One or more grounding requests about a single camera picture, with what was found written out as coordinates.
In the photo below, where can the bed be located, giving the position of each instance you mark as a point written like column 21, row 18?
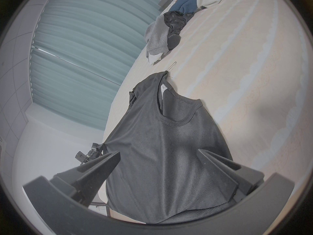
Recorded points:
column 244, row 82

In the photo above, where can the pile of clothes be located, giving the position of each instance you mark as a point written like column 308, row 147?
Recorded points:
column 156, row 40

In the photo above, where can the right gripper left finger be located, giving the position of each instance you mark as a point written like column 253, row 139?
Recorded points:
column 94, row 182

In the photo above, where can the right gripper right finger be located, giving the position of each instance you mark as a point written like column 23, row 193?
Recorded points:
column 220, row 175

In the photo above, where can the blue-green curtain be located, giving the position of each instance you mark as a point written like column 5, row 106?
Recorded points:
column 73, row 94
column 97, row 33

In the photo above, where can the black T-shirt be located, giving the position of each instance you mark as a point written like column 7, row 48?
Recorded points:
column 159, row 155

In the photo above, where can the grey bedside table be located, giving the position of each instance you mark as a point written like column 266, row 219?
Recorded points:
column 165, row 2

